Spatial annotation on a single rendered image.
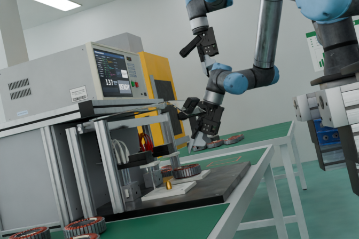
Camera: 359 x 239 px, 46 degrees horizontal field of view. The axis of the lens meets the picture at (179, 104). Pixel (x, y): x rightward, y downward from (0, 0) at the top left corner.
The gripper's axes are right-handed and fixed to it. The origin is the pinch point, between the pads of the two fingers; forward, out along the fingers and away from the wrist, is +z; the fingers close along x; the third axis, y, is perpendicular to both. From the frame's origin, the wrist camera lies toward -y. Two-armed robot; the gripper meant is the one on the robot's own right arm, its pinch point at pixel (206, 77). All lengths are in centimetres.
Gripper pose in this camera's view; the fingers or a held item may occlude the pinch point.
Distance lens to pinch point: 175.9
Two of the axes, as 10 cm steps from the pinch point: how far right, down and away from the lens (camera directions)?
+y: 9.6, -2.3, -1.4
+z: 2.2, 9.7, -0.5
